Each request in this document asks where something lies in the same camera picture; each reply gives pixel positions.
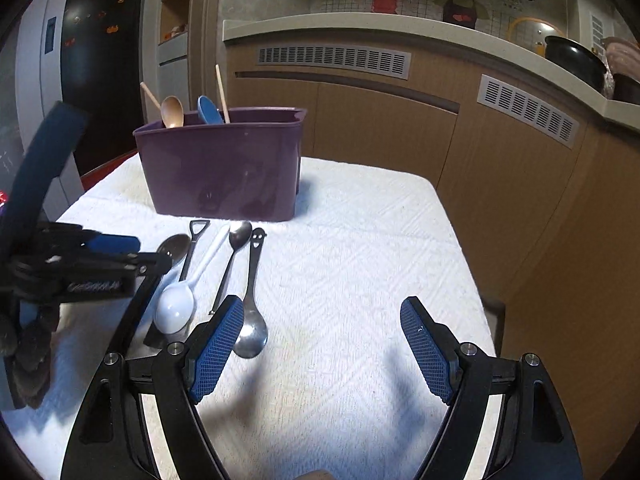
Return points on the shovel-shaped metal spoon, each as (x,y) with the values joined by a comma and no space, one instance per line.
(189,260)

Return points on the black door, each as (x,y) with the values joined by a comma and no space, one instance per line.
(105,60)

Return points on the white wall switch panel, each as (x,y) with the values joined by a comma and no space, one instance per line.
(597,32)

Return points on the black cooking pot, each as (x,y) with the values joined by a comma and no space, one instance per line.
(575,62)

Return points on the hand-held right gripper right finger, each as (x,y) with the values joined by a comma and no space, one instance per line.
(427,355)

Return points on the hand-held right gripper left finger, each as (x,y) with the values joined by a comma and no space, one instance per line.
(217,350)

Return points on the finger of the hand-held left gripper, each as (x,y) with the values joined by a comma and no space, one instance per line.
(112,243)
(150,262)

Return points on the plain metal spoon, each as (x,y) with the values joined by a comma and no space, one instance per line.
(240,236)

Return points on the grey refrigerator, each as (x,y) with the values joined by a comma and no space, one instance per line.
(37,75)

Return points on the red floor mat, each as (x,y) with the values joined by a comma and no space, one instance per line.
(107,167)

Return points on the wooden spoon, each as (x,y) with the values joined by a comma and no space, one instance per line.
(172,112)

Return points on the pink plastic colander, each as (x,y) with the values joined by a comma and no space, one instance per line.
(625,57)

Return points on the purple plastic utensil container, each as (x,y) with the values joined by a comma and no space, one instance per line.
(220,170)

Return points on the wall shelf niche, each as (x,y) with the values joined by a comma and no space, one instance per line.
(176,10)

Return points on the black pot under colander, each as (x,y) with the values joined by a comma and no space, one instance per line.
(627,90)

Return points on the long white vent grille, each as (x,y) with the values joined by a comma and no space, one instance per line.
(335,61)

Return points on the glass lid with yellow rim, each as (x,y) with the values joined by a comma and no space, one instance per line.
(530,35)

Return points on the blue silicone spoon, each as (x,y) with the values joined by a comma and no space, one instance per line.
(210,110)

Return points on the white plastic spoon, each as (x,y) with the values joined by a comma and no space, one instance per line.
(174,307)

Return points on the person's left hand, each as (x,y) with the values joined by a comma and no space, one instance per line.
(30,360)

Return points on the white textured towel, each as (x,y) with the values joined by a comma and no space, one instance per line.
(350,270)

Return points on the short white vent grille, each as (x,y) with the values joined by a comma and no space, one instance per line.
(527,110)

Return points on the white kitchen countertop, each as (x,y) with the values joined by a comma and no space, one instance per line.
(400,30)

